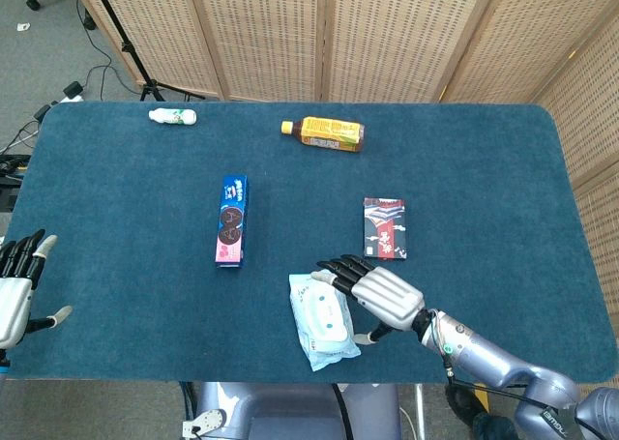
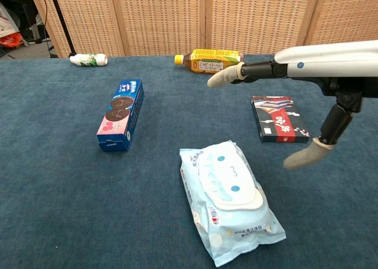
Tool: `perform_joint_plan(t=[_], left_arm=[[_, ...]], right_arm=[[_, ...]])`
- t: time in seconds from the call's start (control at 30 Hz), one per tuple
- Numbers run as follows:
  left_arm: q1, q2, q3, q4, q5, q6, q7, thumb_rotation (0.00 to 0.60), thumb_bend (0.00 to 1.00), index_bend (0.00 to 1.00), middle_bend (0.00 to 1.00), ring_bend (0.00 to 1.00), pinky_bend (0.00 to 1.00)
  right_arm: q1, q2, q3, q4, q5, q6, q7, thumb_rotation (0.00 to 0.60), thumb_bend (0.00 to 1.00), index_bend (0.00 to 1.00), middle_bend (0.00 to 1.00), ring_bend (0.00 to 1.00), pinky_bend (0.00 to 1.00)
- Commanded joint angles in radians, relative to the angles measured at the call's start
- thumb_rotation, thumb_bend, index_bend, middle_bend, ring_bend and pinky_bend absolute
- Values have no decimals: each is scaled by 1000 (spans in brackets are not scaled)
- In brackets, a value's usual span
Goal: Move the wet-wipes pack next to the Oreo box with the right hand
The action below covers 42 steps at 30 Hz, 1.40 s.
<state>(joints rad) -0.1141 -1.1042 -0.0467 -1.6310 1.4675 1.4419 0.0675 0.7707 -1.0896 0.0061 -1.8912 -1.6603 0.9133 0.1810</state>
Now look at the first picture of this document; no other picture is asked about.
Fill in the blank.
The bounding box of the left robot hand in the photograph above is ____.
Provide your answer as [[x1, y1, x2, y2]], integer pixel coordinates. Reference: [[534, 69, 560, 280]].
[[0, 229, 74, 350]]

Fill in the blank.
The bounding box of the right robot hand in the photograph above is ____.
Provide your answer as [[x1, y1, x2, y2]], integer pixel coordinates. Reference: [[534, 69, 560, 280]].
[[310, 254, 427, 347]]

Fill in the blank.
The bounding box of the wet wipes pack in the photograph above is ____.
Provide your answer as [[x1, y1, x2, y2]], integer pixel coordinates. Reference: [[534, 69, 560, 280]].
[[288, 272, 363, 372]]

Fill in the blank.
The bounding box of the black red snack box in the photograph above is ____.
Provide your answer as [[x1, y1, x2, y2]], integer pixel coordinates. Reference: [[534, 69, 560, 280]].
[[362, 197, 408, 261]]

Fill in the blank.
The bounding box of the blue table cloth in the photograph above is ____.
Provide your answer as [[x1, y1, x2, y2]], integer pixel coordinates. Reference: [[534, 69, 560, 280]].
[[7, 101, 619, 386]]

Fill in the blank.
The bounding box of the silver robot torso base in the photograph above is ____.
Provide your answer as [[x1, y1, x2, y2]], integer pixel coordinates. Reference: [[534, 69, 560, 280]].
[[181, 381, 402, 440]]

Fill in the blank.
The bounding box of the yellow label tea bottle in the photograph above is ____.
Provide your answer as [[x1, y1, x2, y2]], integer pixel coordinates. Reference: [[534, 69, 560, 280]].
[[280, 115, 367, 154]]

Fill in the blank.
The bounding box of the blue cookie box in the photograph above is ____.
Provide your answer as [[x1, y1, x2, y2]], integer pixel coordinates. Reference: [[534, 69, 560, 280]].
[[214, 174, 250, 270]]

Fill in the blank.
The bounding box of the white power strip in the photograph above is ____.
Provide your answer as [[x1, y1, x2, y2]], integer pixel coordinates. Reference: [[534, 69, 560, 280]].
[[61, 80, 86, 103]]

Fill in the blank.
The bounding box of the small white drink bottle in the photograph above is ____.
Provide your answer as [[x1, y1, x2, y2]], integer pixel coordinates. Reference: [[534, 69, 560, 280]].
[[147, 107, 197, 126]]

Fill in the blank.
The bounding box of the black tripod stand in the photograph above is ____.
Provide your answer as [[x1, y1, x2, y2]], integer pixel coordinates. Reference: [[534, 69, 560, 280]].
[[86, 0, 207, 102]]

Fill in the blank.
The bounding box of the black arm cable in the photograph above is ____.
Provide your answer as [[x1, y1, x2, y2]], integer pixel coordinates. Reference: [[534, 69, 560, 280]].
[[442, 350, 533, 434]]

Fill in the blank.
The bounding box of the black floor cable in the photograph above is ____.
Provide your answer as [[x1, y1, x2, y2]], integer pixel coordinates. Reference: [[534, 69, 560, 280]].
[[72, 4, 144, 96]]

